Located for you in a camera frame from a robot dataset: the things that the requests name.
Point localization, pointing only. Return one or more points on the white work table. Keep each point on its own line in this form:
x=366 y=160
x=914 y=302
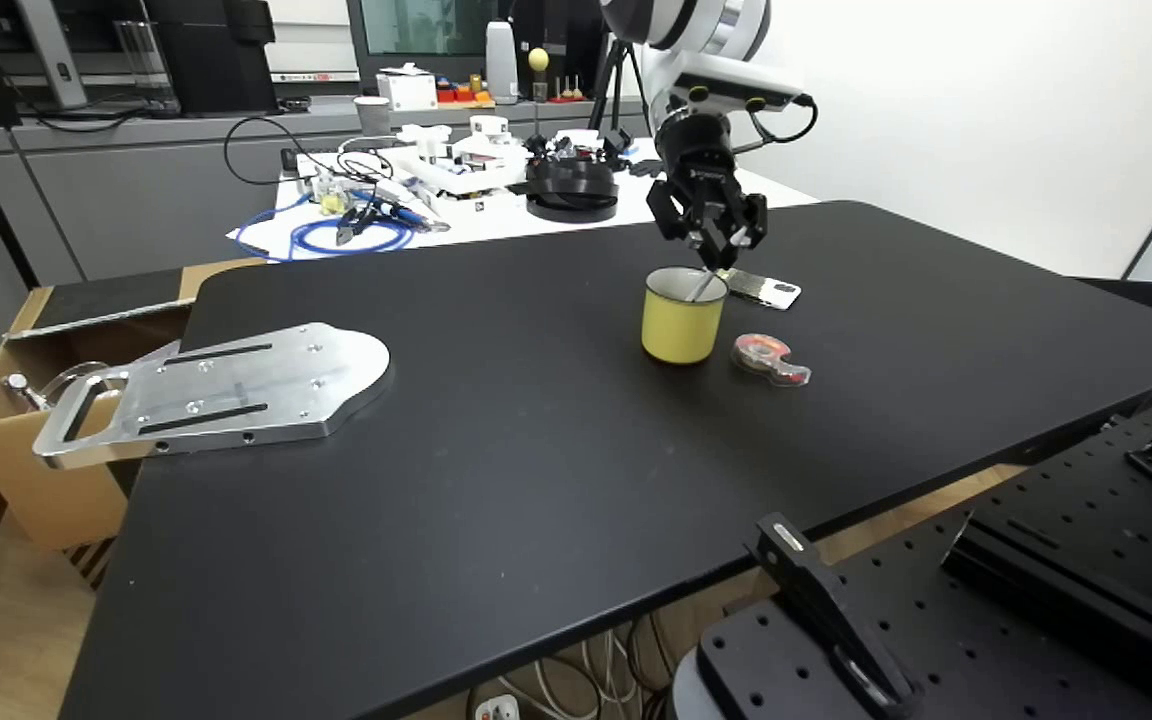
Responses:
x=499 y=221

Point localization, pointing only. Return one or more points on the black computer case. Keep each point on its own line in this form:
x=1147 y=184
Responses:
x=209 y=54

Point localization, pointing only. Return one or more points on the black round device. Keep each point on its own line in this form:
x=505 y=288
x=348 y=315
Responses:
x=573 y=184

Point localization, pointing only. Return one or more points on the white black pen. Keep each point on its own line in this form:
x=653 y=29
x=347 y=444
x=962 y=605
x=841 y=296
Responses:
x=700 y=285

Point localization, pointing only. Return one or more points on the grey counter cabinet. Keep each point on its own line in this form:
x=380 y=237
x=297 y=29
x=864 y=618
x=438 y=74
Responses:
x=110 y=184

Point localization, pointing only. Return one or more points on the silver monitor stand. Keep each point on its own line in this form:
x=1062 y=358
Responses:
x=48 y=54

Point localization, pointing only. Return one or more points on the white electronics pile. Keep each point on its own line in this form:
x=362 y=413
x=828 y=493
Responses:
x=449 y=160

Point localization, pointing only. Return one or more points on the black perforated breadboard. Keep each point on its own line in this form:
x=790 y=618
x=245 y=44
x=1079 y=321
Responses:
x=948 y=663

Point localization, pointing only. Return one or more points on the black camera tripod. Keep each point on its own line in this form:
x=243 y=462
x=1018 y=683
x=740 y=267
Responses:
x=616 y=81

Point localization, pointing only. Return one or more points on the white bottle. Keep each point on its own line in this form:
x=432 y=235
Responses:
x=500 y=63

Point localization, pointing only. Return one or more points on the silver metal plate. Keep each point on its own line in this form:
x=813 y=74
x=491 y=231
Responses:
x=220 y=389

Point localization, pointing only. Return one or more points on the computer monitor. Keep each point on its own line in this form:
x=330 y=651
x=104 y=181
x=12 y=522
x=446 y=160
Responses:
x=421 y=26

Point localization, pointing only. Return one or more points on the small red items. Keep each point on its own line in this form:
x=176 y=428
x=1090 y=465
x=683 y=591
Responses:
x=460 y=94

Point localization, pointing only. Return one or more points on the yellow mug white inside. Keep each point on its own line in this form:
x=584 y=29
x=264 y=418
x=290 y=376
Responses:
x=683 y=326

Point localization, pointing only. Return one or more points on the black flat board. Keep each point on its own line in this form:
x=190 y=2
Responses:
x=110 y=296

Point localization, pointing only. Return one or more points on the yellow ball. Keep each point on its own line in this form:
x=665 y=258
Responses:
x=538 y=63

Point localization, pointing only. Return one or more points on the raised black breadboard platform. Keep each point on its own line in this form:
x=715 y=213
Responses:
x=1109 y=535

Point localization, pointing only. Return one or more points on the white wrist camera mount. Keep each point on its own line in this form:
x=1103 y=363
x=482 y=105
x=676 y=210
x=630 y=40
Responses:
x=738 y=90

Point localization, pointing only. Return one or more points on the pink round object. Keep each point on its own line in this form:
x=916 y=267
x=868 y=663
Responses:
x=769 y=358

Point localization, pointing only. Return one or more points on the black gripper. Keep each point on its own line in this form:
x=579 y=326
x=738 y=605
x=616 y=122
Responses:
x=698 y=160

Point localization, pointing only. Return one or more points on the white plastic container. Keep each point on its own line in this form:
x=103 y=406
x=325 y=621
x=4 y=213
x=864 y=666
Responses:
x=404 y=85

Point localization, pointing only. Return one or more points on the brown cardboard box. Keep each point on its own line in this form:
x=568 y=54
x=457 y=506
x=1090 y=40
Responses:
x=38 y=465

